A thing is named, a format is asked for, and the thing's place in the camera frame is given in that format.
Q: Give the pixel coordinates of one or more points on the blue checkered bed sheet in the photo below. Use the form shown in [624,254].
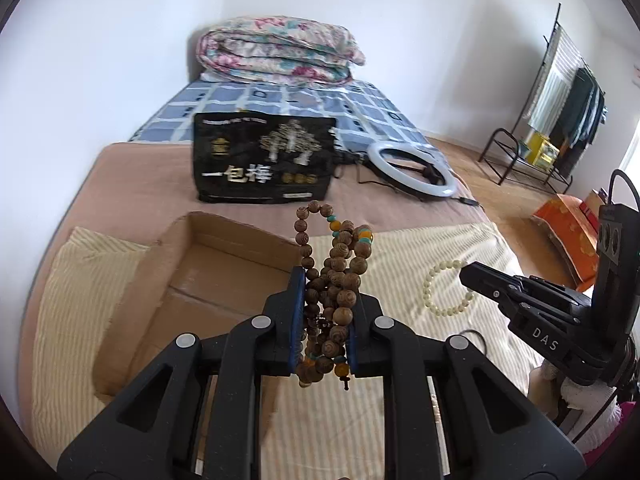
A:
[363,113]

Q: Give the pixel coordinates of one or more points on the yellow green box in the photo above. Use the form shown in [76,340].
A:
[540,152]

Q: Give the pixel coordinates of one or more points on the black metal rack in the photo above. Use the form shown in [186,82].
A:
[523,153]

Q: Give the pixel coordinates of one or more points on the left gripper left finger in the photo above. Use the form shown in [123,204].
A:
[194,411]

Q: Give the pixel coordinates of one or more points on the thin blue bangle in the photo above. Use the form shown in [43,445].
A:
[477,338]

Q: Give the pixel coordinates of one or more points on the right hand white glove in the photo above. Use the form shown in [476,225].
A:
[547,388]

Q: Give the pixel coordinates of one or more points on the white ring light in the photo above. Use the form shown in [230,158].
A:
[414,168]

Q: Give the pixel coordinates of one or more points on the black snack bag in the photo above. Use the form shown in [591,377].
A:
[259,158]

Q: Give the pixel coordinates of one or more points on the cardboard box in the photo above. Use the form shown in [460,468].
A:
[203,276]

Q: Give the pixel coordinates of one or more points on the orange bag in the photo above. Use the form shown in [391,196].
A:
[571,231]

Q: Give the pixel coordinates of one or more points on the hanging clothes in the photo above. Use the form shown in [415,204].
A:
[578,123]

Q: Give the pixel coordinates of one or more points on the brown blanket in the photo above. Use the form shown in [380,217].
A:
[134,191]

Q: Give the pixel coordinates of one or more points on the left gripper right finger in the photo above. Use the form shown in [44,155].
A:
[449,413]

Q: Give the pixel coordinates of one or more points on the folded floral quilt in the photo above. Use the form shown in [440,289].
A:
[280,49]

